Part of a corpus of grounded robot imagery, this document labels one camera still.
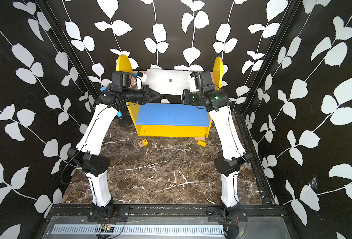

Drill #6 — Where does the silver laptop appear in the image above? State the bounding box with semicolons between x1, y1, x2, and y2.
143;69;192;96

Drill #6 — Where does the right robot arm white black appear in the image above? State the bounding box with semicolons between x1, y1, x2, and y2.
181;71;247;221

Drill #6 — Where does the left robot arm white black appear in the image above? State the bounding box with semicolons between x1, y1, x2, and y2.
67;71;160;219

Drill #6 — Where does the yellow shelf with blue board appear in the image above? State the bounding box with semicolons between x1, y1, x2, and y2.
127;57;224;137

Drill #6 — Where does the blue microphone on black stand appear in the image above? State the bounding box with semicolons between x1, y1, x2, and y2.
100;86;132;128

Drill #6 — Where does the tan wooden block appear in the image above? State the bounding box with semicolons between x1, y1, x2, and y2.
194;136;206;141

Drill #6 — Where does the yellow toy block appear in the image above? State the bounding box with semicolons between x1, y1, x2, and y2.
197;140;207;147

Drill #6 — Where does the small wooden letter block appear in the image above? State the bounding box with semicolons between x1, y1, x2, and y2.
138;139;149;147

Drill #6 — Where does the small circuit board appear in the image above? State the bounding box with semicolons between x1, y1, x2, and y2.
99;225;115;234

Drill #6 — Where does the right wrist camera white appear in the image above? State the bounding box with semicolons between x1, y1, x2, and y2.
188;75;198;92

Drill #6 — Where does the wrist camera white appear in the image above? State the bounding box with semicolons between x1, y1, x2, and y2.
188;75;198;92
133;71;148;90

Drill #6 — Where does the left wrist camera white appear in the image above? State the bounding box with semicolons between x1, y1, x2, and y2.
133;71;148;90

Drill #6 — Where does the black front mounting rail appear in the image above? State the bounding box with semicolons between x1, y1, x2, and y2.
46;204;287;224

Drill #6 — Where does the white slotted cable duct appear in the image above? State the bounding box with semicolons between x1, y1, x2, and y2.
49;224;225;237

